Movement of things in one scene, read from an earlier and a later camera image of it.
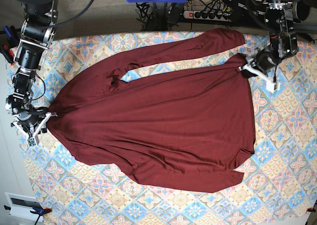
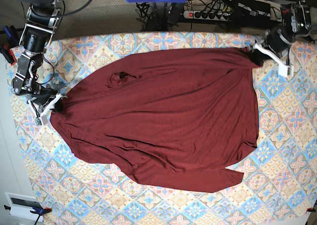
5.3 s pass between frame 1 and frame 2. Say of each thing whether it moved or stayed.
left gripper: moved
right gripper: moved
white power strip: stayed
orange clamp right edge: stayed
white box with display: stayed
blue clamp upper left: stayed
